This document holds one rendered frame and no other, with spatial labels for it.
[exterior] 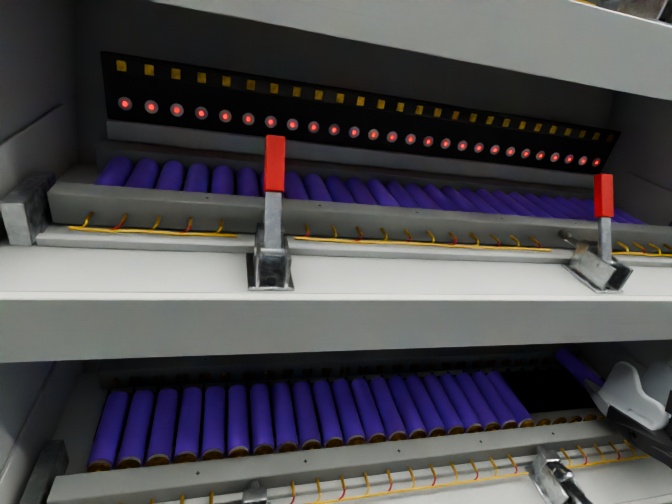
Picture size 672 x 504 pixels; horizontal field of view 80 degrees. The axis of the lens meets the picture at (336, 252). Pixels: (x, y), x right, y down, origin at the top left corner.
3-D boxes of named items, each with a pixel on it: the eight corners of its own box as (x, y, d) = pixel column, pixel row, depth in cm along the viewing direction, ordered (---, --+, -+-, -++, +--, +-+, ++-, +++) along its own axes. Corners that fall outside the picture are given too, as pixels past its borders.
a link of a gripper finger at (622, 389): (595, 341, 44) (691, 384, 36) (584, 390, 45) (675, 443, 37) (574, 343, 43) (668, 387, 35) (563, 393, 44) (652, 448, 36)
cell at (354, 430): (346, 390, 42) (363, 447, 37) (329, 391, 41) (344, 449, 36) (349, 378, 41) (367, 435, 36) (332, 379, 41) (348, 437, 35)
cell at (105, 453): (131, 403, 36) (114, 474, 31) (108, 405, 36) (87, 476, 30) (129, 390, 35) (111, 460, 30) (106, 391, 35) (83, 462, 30)
